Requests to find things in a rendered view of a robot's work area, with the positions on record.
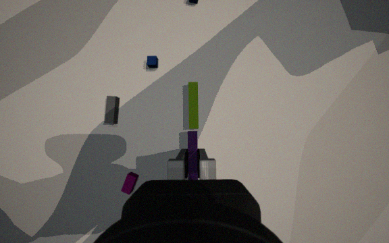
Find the small magenta block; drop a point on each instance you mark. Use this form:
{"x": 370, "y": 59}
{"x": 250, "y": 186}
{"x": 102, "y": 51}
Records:
{"x": 129, "y": 183}

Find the purple rectangular bar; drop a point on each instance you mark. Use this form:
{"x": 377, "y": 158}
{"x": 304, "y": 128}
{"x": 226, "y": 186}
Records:
{"x": 192, "y": 155}

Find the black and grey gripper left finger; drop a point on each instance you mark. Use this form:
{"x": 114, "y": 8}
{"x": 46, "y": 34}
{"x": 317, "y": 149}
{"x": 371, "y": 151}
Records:
{"x": 177, "y": 169}

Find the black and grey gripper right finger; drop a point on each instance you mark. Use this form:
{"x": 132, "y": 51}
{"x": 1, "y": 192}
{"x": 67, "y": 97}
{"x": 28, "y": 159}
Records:
{"x": 207, "y": 167}

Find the dark grey rectangular block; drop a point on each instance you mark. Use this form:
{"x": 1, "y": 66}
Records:
{"x": 112, "y": 109}

